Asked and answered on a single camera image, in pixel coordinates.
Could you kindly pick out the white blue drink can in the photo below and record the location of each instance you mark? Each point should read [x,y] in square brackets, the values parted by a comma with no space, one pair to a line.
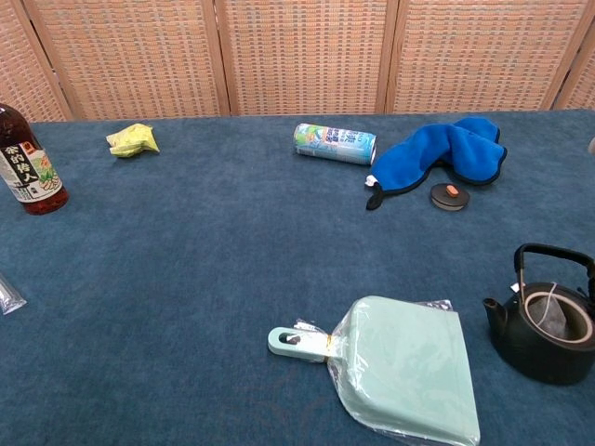
[334,143]

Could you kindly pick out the woven wooden folding screen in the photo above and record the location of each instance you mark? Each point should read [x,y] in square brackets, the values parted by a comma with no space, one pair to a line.
[297,56]

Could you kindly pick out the dark glass sauce bottle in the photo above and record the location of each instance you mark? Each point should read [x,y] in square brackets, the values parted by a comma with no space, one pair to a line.
[28,172]

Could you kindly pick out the blue sleep mask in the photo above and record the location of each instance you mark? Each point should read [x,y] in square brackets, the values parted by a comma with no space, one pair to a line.
[441,153]

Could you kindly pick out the blue carpet table mat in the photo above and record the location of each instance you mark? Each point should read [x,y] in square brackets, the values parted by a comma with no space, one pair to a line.
[162,279]

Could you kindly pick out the mint green dustpan in wrap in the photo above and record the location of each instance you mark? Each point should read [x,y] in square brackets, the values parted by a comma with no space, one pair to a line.
[404,371]

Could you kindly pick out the black cast iron teapot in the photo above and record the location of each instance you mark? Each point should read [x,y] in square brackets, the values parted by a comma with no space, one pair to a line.
[534,362]

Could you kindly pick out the crumpled yellow paper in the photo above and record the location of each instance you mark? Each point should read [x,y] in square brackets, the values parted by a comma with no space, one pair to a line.
[132,139]

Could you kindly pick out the clear plastic wrapper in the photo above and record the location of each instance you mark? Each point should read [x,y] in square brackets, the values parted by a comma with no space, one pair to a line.
[9,297]

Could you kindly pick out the black teapot lid orange knob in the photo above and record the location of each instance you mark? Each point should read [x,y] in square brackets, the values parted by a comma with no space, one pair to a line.
[448,197]

